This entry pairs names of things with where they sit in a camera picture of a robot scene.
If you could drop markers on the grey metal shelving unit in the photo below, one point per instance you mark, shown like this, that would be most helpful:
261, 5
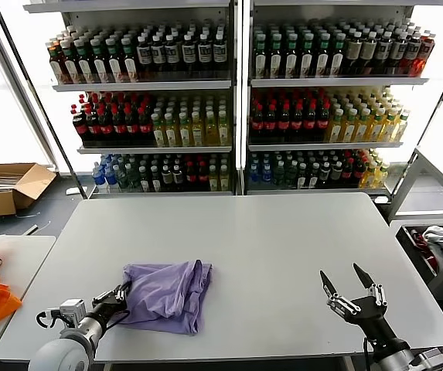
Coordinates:
147, 86
321, 82

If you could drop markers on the dark slanted pole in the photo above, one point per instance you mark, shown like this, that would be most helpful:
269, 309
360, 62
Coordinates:
44, 116
441, 104

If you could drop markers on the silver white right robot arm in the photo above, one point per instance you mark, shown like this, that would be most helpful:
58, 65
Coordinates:
395, 357

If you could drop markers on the dark bottle black-white label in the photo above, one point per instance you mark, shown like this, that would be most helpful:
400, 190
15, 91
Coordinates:
412, 54
188, 52
219, 51
204, 52
399, 52
144, 54
172, 52
157, 53

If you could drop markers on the dark bottle beige label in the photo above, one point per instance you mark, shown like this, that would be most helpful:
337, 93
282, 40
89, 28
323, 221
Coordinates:
354, 52
384, 52
369, 52

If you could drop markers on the small dark drink bottle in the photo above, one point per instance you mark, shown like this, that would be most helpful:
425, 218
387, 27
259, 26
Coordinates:
314, 177
155, 181
178, 179
336, 175
324, 175
167, 179
144, 181

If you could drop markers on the red crumpled garment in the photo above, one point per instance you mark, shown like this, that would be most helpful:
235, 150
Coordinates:
422, 241

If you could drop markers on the short white strip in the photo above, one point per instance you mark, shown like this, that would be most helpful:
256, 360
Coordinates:
31, 229

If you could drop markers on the black storage bin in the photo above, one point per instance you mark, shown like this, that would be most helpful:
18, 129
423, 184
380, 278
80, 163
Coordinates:
414, 257

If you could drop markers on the small red cap cola bottle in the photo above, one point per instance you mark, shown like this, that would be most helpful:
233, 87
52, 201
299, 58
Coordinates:
358, 174
202, 178
190, 178
348, 174

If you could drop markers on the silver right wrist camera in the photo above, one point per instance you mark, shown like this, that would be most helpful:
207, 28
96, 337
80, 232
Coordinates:
431, 357

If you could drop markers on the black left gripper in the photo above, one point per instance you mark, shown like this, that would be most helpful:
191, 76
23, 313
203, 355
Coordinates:
107, 311

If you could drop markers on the small white floor object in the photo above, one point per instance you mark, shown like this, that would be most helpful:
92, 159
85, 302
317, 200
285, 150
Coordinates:
380, 199
72, 190

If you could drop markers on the grey metal frame cart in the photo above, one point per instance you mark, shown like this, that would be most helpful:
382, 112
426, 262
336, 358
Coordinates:
404, 185

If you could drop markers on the blue water bottle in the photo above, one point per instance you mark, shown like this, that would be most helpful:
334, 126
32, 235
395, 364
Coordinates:
98, 179
266, 174
110, 179
253, 174

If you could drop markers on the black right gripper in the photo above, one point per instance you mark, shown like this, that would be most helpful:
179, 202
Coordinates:
370, 315

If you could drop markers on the small yellow juice bottle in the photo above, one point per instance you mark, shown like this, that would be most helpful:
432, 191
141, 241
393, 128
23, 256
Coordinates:
381, 175
370, 175
213, 179
224, 179

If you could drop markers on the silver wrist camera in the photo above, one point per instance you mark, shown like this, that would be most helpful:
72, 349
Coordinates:
70, 309
431, 357

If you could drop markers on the orange tea bottle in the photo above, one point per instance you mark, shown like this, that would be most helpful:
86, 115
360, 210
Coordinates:
55, 65

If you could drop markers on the green cap dark tea bottle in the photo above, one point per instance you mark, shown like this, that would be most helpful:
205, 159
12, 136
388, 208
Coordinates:
337, 58
276, 58
291, 58
99, 65
260, 58
84, 67
70, 67
307, 58
114, 65
129, 63
322, 58

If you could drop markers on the purple t-shirt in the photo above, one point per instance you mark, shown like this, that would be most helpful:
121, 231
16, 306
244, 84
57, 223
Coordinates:
167, 293

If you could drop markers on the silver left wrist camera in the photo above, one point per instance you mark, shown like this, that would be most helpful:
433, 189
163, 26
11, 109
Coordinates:
70, 309

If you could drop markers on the red drink bottle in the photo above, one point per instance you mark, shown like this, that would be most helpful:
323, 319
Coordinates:
423, 58

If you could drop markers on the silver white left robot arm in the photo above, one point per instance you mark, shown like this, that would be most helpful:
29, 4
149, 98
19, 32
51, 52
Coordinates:
62, 353

